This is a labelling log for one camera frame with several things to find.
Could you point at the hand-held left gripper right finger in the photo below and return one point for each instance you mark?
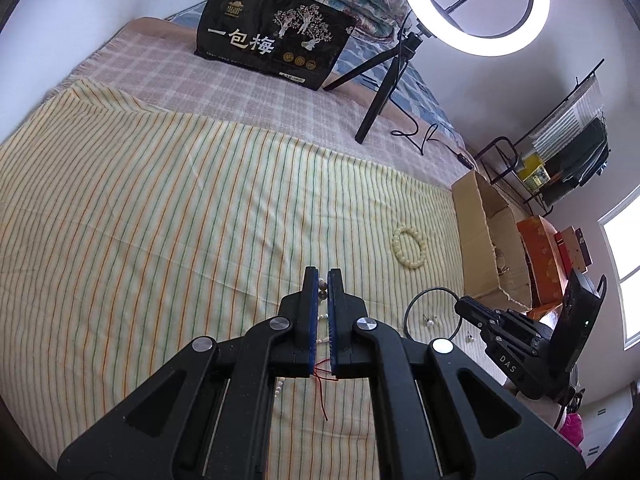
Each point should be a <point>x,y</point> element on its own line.
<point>334,310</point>

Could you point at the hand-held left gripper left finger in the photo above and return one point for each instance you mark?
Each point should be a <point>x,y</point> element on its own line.
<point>312,310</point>

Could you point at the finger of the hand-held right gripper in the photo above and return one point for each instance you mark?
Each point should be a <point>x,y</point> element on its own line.
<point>475,310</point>

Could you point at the cardboard box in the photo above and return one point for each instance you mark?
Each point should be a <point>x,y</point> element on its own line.
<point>492,240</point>

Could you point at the pink plastic bag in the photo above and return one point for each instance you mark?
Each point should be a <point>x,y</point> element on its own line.
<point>571,430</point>

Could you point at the orange box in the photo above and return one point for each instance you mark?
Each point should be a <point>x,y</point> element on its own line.
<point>542,255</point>

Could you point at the window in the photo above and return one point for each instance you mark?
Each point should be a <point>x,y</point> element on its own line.
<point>625,270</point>

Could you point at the red flat box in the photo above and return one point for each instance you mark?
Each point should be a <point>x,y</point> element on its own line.
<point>572,247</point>

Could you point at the yellow box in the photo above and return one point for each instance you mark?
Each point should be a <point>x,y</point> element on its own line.
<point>532,170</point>

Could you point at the black metal rack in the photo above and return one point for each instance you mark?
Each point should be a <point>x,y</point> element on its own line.
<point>505,152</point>

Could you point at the yellow striped sheet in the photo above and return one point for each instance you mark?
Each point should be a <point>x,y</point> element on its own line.
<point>150,220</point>

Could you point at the black tripod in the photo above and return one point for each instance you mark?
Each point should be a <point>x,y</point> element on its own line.
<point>385,90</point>

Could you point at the pink checked blanket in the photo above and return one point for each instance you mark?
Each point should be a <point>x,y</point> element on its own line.
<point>200,90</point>

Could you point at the black printed bag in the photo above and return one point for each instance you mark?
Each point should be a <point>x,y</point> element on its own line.
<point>270,30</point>

